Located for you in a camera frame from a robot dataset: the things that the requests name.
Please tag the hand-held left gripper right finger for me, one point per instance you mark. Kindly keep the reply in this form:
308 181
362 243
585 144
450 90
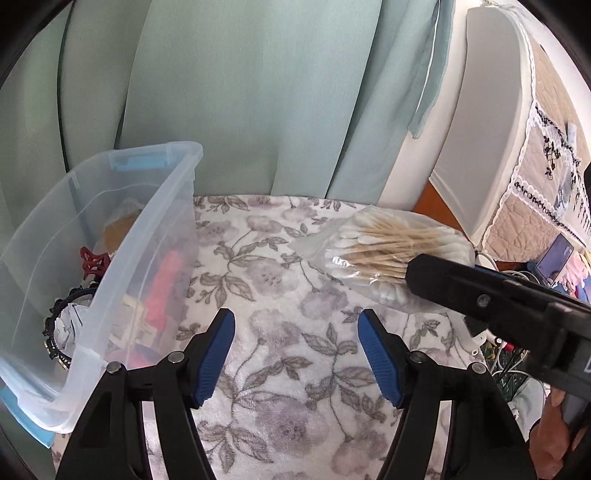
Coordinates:
383 364

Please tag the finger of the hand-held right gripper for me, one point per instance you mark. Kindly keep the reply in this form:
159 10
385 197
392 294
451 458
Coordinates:
443 281
494 271

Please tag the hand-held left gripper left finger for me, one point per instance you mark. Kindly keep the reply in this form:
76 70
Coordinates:
212 360

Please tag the bag of cotton swabs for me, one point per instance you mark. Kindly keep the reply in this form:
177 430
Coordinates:
369 244

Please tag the cream hair claw clip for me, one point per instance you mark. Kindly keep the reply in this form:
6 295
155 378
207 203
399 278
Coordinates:
134 323

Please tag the pink hair roller clip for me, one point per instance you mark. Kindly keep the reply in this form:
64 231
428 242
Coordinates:
166 286

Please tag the red hair claw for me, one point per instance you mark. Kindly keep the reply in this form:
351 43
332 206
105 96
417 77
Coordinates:
92 263

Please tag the clear plastic container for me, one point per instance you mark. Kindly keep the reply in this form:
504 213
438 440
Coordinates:
152 217

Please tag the black ornate headband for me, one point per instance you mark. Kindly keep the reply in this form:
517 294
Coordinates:
53 318

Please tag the person's right hand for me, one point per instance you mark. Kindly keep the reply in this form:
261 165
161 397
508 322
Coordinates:
549 438

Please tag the dark floral cloth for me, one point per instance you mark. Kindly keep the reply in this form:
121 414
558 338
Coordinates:
512 374

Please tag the beige quilted lace cover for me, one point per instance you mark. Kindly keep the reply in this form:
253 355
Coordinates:
517 217

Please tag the smartphone with lit screen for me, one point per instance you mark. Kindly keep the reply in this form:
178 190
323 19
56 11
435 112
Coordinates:
554 258

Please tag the pink white cloth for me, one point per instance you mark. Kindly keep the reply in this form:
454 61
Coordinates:
579 270

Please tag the light blue cloth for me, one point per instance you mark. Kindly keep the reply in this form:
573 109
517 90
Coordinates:
528 406

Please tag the brown wooden headboard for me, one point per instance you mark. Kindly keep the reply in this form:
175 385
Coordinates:
434 203

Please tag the grey floral blanket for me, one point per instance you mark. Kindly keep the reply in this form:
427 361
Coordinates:
286 415

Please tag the white padded board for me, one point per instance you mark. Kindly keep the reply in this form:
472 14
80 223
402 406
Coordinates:
485 115

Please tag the pale green curtain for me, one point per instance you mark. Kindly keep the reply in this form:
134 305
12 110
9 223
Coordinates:
254 92

